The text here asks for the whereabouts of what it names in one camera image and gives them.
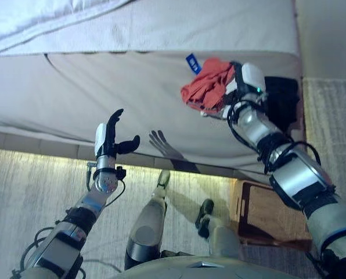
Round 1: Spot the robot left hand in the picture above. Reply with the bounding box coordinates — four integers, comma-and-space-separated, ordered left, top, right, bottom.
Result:
94, 108, 141, 160

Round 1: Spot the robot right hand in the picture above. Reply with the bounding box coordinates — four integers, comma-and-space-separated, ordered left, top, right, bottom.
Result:
222, 61, 268, 120

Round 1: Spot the red orange garment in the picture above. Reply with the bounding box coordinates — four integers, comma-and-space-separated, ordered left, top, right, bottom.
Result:
181, 58, 236, 117

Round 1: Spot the beige upholstered bed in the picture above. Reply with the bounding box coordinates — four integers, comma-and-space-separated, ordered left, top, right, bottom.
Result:
0, 0, 307, 177

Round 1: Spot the white bed sheet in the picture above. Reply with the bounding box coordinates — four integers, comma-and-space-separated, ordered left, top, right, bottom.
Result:
0, 0, 139, 56

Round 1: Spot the brown wooden basket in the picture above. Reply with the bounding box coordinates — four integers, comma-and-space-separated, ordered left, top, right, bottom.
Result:
230, 179, 316, 251

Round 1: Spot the black garment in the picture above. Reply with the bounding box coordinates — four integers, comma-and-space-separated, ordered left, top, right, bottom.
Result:
263, 76, 301, 136

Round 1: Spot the blue fabric label tag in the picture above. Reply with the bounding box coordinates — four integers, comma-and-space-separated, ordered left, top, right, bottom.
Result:
185, 53, 203, 76

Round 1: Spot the robot right leg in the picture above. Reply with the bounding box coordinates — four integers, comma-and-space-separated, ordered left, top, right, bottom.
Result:
194, 198, 243, 262

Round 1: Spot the silver robot torso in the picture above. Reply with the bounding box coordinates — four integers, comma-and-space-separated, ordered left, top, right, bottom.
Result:
109, 255, 304, 279

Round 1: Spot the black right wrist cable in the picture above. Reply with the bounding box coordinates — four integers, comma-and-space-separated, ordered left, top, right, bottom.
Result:
226, 100, 322, 175

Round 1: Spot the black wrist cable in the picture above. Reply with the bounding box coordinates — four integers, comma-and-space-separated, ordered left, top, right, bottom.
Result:
86, 162, 127, 208
226, 100, 322, 175

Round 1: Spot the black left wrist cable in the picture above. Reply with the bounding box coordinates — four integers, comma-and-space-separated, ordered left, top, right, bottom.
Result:
86, 162, 127, 208

